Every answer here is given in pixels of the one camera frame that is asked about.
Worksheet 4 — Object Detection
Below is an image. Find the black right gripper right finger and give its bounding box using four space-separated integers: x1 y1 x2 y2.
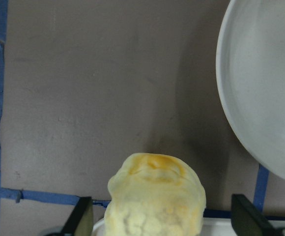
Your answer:
231 194 284 236

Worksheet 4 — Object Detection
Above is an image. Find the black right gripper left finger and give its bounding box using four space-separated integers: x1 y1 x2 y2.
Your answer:
60 197 93 236

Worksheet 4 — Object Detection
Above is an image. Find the yellow bread roll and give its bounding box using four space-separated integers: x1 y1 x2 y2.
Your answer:
104 153 206 236

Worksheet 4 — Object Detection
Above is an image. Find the white shallow plate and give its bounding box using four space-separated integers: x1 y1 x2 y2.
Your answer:
216 0 285 179

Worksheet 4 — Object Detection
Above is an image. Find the white rectangular tray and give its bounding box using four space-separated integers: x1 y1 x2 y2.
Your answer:
90 216 285 236

